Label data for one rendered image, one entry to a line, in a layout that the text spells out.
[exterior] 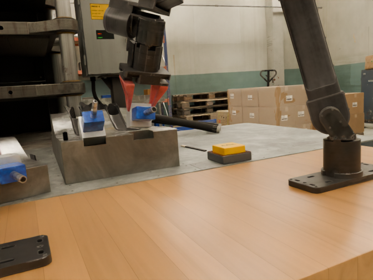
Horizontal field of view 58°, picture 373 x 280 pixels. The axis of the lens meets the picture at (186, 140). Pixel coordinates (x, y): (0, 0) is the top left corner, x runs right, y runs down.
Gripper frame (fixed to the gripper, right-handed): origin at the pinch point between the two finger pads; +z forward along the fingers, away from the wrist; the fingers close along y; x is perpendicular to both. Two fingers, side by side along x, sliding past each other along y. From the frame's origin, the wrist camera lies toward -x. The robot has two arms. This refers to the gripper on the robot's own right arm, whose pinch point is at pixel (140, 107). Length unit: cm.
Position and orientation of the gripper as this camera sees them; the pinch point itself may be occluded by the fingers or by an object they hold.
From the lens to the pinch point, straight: 78.5
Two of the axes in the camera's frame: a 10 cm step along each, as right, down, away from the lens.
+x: 3.6, 4.5, -8.2
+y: -9.1, 0.0, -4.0
